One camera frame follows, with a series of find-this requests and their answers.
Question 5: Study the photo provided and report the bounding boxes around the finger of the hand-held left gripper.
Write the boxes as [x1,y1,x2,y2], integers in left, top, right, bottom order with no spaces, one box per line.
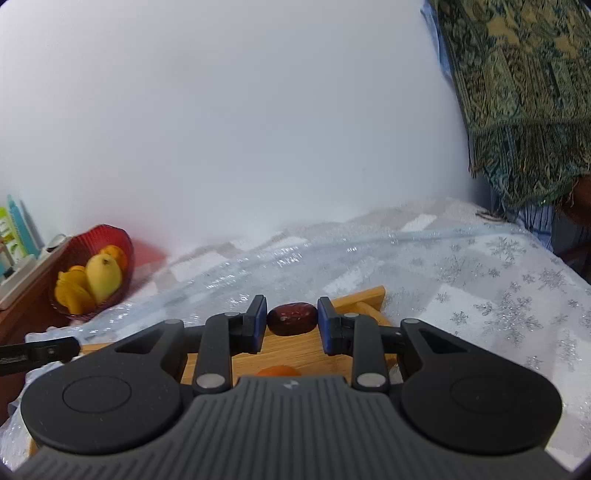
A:
[0,336,80,377]

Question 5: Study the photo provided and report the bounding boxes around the yellow mango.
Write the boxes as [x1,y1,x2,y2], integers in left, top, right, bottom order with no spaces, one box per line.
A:
[85,254,123,305]

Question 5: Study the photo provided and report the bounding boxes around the red jujube date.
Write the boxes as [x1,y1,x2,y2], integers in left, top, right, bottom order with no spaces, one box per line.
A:
[267,301,319,337]

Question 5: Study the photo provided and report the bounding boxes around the brown wooden bench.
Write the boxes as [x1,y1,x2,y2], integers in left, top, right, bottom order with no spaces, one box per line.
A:
[551,175,591,273]

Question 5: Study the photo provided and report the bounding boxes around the green patterned fringed shawl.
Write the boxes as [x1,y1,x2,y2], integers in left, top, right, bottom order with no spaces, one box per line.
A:
[427,0,591,217]

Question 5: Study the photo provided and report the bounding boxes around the wooden tray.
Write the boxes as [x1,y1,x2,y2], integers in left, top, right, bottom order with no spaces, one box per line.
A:
[28,285,399,455]

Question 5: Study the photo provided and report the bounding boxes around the orange in bowl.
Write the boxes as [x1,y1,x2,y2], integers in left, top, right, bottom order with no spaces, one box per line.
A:
[100,246,129,273]

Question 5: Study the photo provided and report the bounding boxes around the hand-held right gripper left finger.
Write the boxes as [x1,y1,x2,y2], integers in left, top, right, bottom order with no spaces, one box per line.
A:
[115,295,269,395]

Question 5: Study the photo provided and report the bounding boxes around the yellow star fruit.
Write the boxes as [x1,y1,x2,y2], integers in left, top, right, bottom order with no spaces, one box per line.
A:
[54,266,98,315]

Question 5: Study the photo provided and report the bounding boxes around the brown wooden cabinet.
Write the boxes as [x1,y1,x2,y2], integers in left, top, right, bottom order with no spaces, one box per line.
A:
[0,237,79,421]

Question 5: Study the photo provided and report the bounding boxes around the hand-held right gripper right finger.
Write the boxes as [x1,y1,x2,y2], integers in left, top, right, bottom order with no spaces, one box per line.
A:
[318,296,472,394]

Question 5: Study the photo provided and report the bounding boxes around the green spray bottle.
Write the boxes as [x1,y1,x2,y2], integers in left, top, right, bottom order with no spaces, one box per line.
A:
[0,208,28,261]

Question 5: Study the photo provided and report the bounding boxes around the small mandarin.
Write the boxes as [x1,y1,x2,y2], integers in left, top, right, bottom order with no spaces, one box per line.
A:
[256,364,301,378]

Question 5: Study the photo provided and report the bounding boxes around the sheer snowflake tablecloth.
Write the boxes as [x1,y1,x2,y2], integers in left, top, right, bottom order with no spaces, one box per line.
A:
[0,196,591,476]

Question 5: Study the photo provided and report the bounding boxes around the red glass bowl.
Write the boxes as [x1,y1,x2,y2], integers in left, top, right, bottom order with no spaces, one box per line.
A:
[48,224,136,322]

